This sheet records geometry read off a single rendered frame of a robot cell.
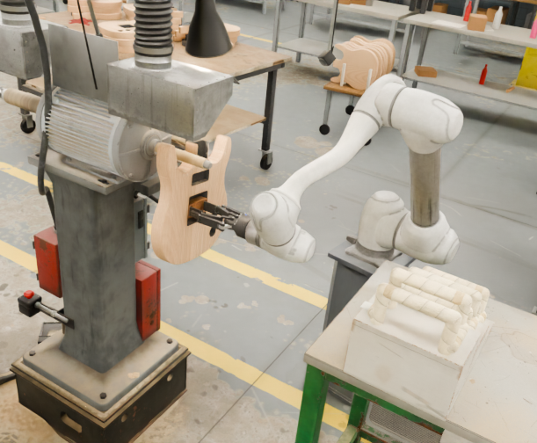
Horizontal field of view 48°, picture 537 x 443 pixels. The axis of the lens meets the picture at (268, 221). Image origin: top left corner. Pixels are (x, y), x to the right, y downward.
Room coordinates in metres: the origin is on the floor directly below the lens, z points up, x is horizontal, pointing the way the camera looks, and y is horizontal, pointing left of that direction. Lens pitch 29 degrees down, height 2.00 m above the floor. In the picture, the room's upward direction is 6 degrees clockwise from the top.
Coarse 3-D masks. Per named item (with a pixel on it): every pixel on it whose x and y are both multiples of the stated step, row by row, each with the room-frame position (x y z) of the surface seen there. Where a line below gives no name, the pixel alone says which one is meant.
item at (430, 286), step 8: (392, 272) 1.23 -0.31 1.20; (400, 272) 1.23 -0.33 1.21; (408, 272) 1.22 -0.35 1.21; (400, 280) 1.22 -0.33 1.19; (408, 280) 1.21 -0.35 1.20; (416, 280) 1.20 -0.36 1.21; (424, 280) 1.20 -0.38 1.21; (432, 280) 1.20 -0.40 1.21; (424, 288) 1.19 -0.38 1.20; (432, 288) 1.18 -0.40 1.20; (440, 288) 1.18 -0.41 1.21; (448, 288) 1.17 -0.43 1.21; (440, 296) 1.17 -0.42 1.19; (448, 296) 1.16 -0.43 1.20; (456, 296) 1.15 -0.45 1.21; (464, 296) 1.15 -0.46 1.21; (456, 304) 1.15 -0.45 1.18
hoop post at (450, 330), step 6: (450, 324) 1.07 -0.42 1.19; (456, 324) 1.07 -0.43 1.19; (444, 330) 1.08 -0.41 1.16; (450, 330) 1.07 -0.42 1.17; (456, 330) 1.07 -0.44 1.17; (444, 336) 1.08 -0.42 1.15; (450, 336) 1.07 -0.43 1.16; (456, 336) 1.07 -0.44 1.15; (444, 342) 1.07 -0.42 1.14; (450, 342) 1.07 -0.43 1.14; (438, 348) 1.08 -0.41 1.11; (444, 348) 1.07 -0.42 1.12; (444, 354) 1.07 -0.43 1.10; (450, 354) 1.07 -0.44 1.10
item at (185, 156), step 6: (156, 144) 1.72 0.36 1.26; (156, 150) 1.71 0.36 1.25; (180, 150) 1.69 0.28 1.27; (180, 156) 1.67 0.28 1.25; (186, 156) 1.66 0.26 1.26; (192, 156) 1.66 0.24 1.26; (198, 156) 1.66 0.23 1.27; (186, 162) 1.66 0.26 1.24; (192, 162) 1.65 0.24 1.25; (198, 162) 1.64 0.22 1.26; (204, 168) 1.64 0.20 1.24
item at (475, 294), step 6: (408, 270) 1.38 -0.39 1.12; (414, 270) 1.37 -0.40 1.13; (420, 270) 1.37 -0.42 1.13; (426, 276) 1.35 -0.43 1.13; (432, 276) 1.35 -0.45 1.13; (438, 276) 1.35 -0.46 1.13; (438, 282) 1.33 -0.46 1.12; (444, 282) 1.33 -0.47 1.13; (450, 282) 1.32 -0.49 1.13; (456, 288) 1.31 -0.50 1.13; (462, 288) 1.30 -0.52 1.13; (468, 288) 1.30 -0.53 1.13; (468, 294) 1.29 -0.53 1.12; (474, 294) 1.29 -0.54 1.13; (480, 294) 1.29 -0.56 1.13
